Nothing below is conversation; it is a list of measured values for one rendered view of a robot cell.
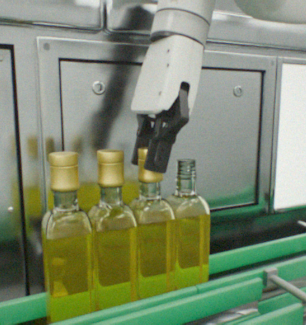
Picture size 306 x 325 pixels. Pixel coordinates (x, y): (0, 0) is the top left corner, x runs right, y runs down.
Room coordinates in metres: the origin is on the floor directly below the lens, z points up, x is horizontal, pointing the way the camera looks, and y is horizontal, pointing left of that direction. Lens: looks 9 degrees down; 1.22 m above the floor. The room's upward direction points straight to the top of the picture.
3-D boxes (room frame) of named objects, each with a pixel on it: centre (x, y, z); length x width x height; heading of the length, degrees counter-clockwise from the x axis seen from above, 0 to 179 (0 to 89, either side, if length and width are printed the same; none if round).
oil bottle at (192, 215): (0.48, -0.05, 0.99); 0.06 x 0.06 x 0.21; 25
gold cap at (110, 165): (0.43, 0.05, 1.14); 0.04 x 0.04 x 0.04
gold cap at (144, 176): (0.45, 0.00, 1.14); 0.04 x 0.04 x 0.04
